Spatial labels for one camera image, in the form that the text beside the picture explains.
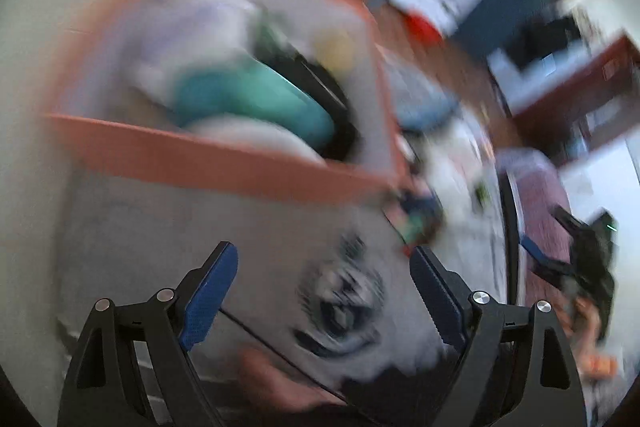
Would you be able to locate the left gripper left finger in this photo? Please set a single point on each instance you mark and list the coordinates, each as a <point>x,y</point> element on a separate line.
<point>103,384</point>

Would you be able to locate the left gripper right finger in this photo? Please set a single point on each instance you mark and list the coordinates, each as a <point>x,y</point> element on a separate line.
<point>515,366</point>

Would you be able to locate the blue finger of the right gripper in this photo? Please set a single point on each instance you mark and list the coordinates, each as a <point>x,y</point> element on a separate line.
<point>538,258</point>

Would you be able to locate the striped knitted cloth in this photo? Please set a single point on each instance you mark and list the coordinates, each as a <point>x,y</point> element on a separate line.
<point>530,188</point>

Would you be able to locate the grey blanket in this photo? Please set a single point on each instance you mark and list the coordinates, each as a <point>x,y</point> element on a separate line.
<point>328,287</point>

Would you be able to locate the teal object in box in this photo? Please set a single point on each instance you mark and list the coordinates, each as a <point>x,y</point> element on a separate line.
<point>253,90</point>

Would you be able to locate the pink storage box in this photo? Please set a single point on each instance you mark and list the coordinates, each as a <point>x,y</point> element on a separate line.
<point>115,86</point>

